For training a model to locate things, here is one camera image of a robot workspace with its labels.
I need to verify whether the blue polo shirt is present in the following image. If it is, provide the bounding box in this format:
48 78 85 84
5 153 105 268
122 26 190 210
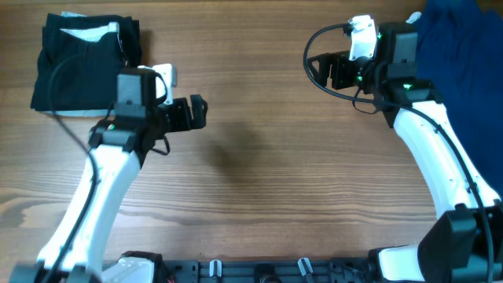
414 0 502 193

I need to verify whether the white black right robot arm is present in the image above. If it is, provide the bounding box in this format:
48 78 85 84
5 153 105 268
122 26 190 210
303 51 502 282

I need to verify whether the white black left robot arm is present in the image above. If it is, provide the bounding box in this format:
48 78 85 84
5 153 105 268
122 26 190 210
9 94 208 282

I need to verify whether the white crumpled cloth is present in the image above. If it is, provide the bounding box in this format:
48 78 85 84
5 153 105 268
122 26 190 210
406 12 421 24

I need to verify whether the folded black garment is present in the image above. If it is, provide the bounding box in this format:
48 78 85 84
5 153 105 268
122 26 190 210
31 13 142 112

